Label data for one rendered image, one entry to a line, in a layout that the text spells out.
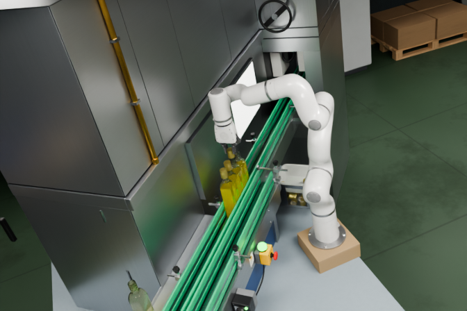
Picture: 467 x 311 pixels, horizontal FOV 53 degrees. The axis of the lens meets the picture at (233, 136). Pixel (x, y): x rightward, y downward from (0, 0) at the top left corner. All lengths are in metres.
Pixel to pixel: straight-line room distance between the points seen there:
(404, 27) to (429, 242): 3.05
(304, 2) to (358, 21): 2.72
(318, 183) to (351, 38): 3.62
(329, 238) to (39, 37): 1.60
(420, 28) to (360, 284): 4.19
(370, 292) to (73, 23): 1.71
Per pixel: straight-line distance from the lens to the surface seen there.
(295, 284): 2.42
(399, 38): 6.00
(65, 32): 1.56
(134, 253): 2.06
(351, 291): 2.38
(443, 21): 6.26
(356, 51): 5.70
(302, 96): 1.94
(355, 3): 5.51
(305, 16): 2.95
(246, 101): 2.03
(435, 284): 3.41
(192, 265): 2.11
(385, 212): 3.85
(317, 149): 2.08
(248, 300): 2.07
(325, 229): 2.38
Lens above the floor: 2.62
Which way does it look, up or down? 32 degrees down
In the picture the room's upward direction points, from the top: 12 degrees counter-clockwise
